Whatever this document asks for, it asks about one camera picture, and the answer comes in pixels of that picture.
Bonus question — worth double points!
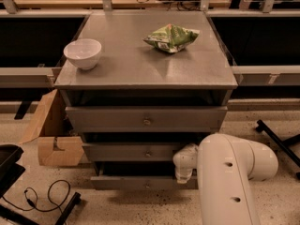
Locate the green chip bag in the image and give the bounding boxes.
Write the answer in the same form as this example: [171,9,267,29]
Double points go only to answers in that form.
[143,23,200,53]

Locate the black chair base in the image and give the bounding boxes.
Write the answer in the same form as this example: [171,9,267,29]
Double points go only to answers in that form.
[0,144,81,225]

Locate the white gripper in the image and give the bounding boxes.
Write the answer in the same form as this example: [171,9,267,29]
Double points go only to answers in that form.
[175,166,194,185]

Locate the cardboard box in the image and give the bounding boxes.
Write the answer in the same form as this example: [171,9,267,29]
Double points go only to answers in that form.
[20,89,83,167]

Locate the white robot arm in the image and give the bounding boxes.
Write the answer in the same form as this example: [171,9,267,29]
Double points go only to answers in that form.
[173,133,278,225]

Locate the grey drawer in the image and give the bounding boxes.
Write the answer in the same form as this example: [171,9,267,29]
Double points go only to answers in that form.
[82,142,184,161]
[66,106,227,133]
[91,161,198,190]

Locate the grey drawer cabinet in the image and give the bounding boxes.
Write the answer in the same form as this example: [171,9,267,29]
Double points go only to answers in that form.
[53,10,239,184]

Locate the black stand leg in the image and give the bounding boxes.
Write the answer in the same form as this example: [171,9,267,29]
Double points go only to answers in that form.
[255,120,300,181]

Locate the white bowl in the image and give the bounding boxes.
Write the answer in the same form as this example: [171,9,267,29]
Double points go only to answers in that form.
[64,38,102,70]

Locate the grey middle drawer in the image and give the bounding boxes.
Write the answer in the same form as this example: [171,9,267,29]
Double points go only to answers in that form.
[82,142,184,161]

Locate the grey top drawer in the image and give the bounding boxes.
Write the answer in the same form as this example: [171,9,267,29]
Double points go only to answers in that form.
[66,106,227,133]

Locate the grey bottom drawer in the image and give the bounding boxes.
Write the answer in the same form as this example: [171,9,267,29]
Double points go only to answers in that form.
[91,161,198,190]

